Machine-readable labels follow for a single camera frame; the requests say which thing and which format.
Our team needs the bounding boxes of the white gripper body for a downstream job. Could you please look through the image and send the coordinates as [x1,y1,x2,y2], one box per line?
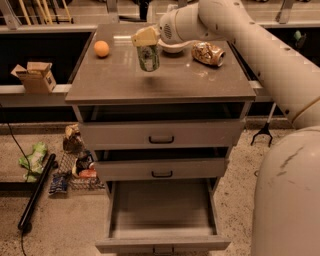
[158,4,214,45]

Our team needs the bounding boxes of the grey drawer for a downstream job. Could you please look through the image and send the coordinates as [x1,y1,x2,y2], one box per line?
[95,158,228,181]
[96,179,230,256]
[79,120,244,150]

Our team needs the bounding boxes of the black floor bar left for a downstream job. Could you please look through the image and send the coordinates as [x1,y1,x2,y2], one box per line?
[18,154,56,231]

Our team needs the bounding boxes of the grabber reacher tool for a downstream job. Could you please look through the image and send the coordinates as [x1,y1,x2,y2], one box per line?
[250,103,276,146]

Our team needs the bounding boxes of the white bowl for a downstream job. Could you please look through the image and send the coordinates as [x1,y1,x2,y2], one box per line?
[158,40,190,54]

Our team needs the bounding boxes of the grey bottom drawer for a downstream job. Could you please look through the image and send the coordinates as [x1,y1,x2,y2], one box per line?
[96,179,230,256]

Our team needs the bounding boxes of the grey top drawer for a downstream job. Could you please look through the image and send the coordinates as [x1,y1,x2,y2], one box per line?
[79,120,244,150]

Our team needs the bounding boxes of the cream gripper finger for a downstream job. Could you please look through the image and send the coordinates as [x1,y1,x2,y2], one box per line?
[131,26,160,47]

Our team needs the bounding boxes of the wire mesh basket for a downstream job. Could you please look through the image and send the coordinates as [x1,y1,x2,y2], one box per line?
[57,151,104,191]

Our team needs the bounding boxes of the green soda can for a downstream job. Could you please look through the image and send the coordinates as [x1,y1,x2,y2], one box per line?
[137,45,160,72]

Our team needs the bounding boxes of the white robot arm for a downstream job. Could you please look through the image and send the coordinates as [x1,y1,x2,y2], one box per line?
[132,0,320,256]

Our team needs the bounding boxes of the brown snack bag on floor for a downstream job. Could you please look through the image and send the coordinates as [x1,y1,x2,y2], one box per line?
[63,124,83,154]

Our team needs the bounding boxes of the blue snack packet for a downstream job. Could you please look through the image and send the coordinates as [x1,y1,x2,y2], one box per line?
[49,174,68,195]

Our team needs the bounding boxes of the crushed gold snack bag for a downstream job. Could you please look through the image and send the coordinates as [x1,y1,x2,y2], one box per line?
[191,42,225,67]

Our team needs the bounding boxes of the red and black packets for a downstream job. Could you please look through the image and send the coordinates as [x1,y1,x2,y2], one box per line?
[72,151,97,178]

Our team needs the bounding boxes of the orange fruit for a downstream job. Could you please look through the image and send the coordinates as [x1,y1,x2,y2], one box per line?
[94,40,109,58]

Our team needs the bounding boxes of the grey drawer cabinet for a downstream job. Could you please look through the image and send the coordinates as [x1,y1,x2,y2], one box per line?
[65,21,257,256]

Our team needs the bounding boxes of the black cable left floor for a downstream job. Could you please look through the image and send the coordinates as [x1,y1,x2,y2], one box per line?
[0,103,33,256]

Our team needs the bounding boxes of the green chip bag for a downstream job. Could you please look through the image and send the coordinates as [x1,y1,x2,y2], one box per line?
[18,142,48,182]

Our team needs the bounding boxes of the grey middle drawer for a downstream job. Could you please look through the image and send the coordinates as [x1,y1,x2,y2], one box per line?
[95,158,228,181]

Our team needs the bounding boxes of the small cardboard box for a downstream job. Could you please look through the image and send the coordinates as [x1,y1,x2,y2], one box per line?
[11,62,56,94]

